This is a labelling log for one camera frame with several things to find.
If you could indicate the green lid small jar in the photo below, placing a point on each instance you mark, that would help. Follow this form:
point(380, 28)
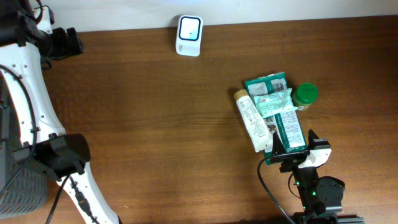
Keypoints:
point(304, 96)

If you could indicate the teal tissue packet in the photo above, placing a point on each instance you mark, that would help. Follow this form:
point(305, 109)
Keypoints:
point(274, 103)

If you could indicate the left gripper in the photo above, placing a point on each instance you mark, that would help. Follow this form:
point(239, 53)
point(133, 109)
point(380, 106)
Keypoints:
point(66, 42)

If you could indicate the grey plastic mesh basket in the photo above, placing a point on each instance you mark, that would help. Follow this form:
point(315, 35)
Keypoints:
point(29, 190)

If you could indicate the green 3M gloves packet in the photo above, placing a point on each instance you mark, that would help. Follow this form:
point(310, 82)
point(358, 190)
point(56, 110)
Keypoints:
point(285, 124)

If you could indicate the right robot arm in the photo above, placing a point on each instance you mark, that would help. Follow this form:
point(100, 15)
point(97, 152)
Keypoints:
point(320, 196)

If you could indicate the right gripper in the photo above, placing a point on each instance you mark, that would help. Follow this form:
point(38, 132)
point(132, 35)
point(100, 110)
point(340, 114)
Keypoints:
point(292, 162)

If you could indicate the white barcode scanner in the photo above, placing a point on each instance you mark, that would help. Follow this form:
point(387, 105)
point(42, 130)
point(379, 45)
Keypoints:
point(189, 33)

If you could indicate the white cream tube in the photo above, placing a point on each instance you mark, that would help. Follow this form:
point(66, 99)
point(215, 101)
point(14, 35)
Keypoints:
point(254, 123)

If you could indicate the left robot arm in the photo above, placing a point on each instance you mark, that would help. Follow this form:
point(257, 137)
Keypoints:
point(34, 144)

